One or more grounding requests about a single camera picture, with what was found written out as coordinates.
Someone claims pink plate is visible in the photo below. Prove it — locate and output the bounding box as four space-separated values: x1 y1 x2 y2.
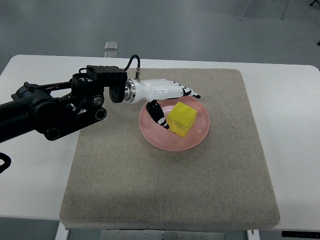
139 96 210 151

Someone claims black sleeved cable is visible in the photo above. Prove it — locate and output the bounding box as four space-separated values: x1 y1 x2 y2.
0 152 12 175

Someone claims white table frame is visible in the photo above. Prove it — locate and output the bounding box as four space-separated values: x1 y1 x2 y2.
54 221 320 240

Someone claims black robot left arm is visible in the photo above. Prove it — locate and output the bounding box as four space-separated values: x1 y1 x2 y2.
0 65 128 142

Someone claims metal floor outlet plate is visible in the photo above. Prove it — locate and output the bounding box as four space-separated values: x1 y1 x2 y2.
104 41 119 58

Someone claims yellow foam block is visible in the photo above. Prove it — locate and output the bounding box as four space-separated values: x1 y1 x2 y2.
166 101 198 138

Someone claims beige fabric mat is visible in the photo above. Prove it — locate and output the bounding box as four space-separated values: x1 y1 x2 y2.
60 68 280 232

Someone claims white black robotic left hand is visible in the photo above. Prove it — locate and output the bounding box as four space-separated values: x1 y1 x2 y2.
124 78 201 130

